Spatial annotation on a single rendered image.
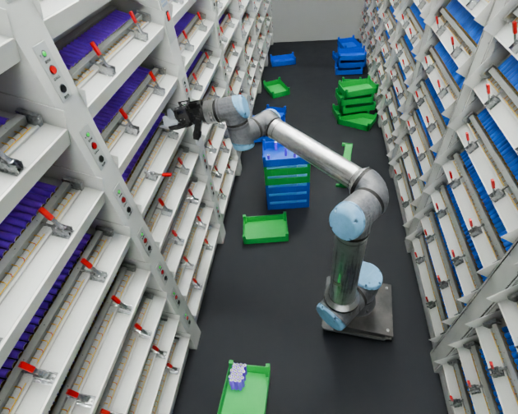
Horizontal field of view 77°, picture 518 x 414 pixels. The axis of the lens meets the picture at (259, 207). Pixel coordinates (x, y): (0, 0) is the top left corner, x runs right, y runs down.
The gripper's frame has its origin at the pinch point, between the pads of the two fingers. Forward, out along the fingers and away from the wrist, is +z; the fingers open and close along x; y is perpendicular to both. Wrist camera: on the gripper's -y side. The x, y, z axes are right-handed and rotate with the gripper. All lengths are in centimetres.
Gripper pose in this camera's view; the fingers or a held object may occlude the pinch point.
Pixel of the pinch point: (164, 125)
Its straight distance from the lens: 147.4
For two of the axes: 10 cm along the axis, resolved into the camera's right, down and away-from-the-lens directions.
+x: -1.2, 7.2, -6.8
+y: -2.5, -6.9, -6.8
